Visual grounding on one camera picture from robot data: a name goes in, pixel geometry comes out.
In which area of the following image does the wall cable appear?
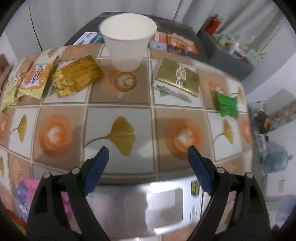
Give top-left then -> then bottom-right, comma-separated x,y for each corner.
27,0 -> 44,50

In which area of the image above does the red plastic packet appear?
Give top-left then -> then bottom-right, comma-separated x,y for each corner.
3,209 -> 27,235

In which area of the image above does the green snack packet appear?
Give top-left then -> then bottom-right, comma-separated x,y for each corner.
216,91 -> 239,117

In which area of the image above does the white curtain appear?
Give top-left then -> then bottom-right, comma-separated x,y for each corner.
53,0 -> 285,47

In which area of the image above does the orange printed packet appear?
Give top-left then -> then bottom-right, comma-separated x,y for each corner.
149,32 -> 199,55

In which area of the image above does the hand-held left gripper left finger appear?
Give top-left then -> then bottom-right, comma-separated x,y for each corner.
26,146 -> 110,241

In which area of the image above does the white paper cup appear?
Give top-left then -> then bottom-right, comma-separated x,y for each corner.
99,13 -> 158,72

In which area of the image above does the tile pattern tablecloth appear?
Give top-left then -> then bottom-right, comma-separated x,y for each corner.
0,43 -> 253,241

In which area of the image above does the silver foil bag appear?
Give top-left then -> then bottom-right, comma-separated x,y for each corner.
85,176 -> 234,235

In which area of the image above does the gold snack packet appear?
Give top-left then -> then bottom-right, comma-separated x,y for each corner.
53,55 -> 105,98

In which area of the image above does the small green box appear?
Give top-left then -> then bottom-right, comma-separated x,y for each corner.
217,35 -> 232,47

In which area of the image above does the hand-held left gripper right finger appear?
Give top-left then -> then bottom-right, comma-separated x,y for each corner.
187,146 -> 271,241

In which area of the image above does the orange white snack packet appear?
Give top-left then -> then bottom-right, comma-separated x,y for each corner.
18,56 -> 60,99

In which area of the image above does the blue water jug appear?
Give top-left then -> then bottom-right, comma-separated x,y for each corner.
262,141 -> 289,174

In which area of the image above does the dark cardboard box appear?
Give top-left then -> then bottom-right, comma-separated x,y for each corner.
63,11 -> 208,62

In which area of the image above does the gold foil box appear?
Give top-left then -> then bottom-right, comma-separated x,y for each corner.
153,57 -> 200,102

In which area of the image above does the small white bottle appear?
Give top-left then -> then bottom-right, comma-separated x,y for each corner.
230,42 -> 242,55

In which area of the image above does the red thermos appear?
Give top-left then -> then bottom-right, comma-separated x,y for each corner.
204,14 -> 223,34

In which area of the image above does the green plastic basket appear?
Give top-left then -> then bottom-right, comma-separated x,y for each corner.
245,48 -> 266,65

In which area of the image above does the yellow green packet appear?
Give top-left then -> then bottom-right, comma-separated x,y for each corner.
1,58 -> 35,112

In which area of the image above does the pink packet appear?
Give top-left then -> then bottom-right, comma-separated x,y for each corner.
14,178 -> 75,222

